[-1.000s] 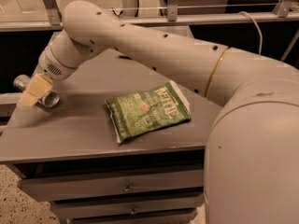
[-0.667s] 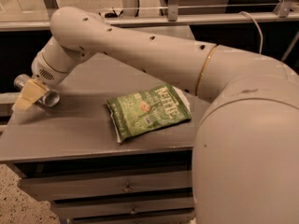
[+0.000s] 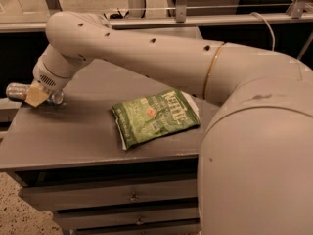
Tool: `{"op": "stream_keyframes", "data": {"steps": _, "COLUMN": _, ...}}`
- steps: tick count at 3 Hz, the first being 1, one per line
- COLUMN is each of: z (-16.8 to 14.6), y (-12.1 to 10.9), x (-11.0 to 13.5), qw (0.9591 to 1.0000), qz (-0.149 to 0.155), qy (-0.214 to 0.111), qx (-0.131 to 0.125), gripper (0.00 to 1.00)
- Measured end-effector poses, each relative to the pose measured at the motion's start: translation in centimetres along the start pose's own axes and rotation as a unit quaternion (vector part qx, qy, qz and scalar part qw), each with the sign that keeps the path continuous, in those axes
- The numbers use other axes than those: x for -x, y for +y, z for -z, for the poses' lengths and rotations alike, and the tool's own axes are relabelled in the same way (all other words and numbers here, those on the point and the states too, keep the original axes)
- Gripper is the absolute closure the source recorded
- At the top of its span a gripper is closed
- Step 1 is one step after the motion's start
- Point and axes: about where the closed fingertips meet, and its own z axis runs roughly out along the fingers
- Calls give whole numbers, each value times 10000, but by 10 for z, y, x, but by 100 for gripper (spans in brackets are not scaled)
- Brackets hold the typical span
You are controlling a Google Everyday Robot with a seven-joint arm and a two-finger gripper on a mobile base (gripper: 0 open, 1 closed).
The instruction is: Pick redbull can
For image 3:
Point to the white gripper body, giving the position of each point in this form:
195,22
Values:
45,77

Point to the top drawer knob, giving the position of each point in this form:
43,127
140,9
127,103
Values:
133,198

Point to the green Kettle chips bag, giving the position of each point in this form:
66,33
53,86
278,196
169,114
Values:
147,118

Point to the metal railing frame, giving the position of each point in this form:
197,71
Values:
31,15

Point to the grey drawer cabinet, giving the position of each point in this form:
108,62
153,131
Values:
69,160

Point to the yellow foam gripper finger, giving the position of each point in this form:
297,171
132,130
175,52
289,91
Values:
37,94

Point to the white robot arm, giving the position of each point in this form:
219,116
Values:
255,170

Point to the Red Bull can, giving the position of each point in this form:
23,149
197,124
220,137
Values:
18,92

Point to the drawer knob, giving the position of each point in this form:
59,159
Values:
139,221
133,198

